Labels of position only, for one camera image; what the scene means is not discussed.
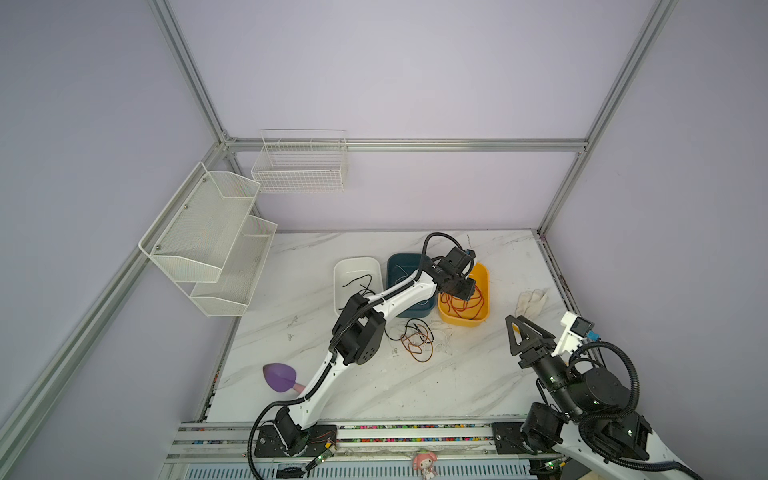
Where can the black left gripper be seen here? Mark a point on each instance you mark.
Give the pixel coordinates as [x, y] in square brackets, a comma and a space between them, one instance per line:
[469, 289]

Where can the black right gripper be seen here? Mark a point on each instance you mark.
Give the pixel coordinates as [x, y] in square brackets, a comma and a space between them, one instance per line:
[547, 345]

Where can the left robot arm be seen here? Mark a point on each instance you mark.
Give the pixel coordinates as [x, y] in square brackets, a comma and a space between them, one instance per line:
[444, 267]

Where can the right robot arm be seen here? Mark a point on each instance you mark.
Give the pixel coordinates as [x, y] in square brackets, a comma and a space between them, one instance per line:
[588, 411]

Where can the yellow plastic bin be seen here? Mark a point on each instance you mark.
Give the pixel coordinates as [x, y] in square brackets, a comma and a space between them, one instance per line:
[470, 313]

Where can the white work glove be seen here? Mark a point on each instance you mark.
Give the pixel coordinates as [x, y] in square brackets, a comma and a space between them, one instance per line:
[531, 303]

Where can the white plastic bin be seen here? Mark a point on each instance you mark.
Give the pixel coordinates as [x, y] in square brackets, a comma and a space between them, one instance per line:
[357, 275]

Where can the pink doll figure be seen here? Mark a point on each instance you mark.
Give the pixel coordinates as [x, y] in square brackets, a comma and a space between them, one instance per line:
[424, 464]

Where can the purple pink spatula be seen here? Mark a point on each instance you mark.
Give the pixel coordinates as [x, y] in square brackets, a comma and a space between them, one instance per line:
[281, 378]

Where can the white mesh lower shelf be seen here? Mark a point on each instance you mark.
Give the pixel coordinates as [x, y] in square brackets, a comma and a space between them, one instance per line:
[232, 294]

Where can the white mesh shelf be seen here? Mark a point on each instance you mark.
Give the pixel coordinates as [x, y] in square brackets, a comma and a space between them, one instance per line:
[232, 294]
[192, 238]

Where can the white mesh upper shelf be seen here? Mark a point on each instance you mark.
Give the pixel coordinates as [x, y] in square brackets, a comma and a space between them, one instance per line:
[192, 238]

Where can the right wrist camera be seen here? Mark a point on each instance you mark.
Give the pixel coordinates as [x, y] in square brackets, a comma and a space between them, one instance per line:
[577, 331]

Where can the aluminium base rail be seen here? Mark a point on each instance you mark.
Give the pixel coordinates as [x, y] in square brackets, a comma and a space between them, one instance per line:
[479, 449]

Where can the white wire wall basket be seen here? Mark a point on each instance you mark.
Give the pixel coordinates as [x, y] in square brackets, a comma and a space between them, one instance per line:
[292, 161]

